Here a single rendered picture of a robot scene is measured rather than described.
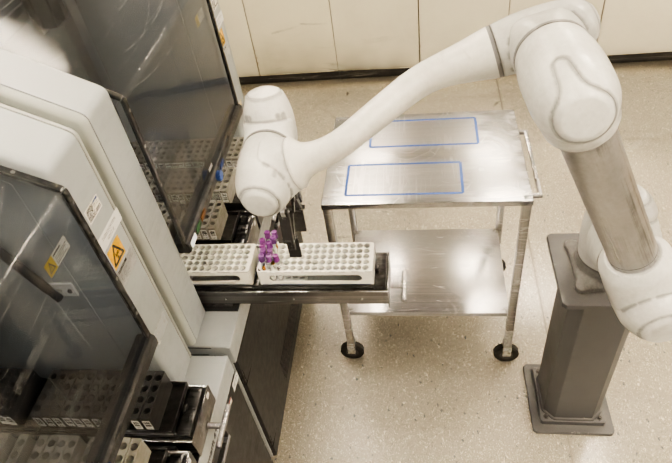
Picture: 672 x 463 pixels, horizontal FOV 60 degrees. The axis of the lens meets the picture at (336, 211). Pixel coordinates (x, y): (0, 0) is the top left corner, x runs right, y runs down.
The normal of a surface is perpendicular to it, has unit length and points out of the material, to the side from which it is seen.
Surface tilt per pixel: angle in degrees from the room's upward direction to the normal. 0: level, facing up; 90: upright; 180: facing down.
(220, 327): 0
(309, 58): 90
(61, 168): 90
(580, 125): 84
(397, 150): 0
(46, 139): 29
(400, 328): 0
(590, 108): 85
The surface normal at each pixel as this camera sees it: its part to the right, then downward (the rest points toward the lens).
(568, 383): -0.09, 0.69
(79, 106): 0.38, -0.65
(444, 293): -0.12, -0.72
